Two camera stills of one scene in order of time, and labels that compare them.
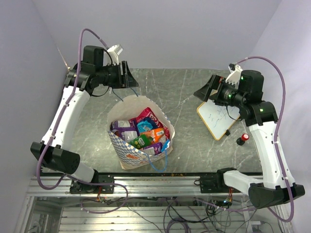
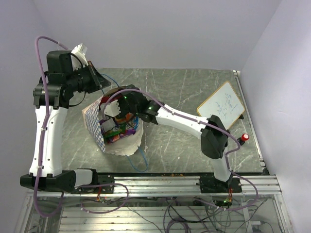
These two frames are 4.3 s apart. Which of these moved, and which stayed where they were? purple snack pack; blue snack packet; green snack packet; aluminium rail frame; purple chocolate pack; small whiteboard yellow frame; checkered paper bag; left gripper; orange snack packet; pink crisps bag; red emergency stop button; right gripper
Moved: purple snack pack; orange snack packet; pink crisps bag; blue snack packet; checkered paper bag; left gripper; purple chocolate pack; right gripper; green snack packet
Stayed: small whiteboard yellow frame; aluminium rail frame; red emergency stop button
